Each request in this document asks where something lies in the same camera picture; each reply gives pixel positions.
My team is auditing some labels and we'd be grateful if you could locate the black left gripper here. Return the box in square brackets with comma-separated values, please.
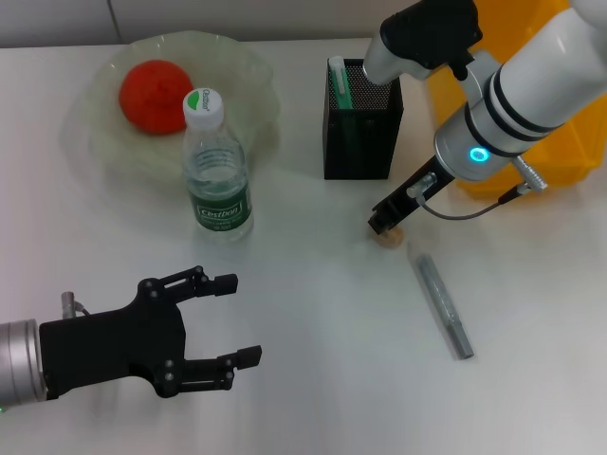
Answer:
[38, 264, 264, 401]

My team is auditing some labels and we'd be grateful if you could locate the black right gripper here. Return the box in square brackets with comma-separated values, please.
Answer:
[367, 155, 459, 237]

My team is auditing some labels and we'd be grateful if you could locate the beige eraser with barcode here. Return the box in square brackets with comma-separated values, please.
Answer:
[376, 227, 406, 248]

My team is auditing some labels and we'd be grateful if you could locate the green utility knife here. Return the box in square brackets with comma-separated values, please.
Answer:
[328, 55, 357, 143]

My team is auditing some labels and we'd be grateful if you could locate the clear water bottle green label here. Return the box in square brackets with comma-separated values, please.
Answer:
[182, 86, 255, 244]

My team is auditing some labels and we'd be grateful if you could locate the orange fruit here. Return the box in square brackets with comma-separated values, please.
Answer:
[118, 59, 194, 137]

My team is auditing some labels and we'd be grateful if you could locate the black mesh pen holder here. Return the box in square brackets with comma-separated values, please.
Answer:
[323, 58, 406, 181]

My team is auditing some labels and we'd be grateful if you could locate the grey marker pen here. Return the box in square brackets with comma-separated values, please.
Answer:
[410, 241, 475, 361]

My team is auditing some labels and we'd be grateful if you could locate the translucent green glass fruit plate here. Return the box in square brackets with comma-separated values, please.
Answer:
[61, 28, 282, 191]

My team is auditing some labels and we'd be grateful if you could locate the yellow plastic bin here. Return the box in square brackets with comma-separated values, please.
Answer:
[425, 0, 607, 199]

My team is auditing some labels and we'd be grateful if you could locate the right wrist cable with connector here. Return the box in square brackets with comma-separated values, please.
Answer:
[406, 155, 550, 221]

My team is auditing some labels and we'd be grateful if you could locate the left wrist cable connector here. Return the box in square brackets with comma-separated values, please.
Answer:
[60, 290, 92, 319]

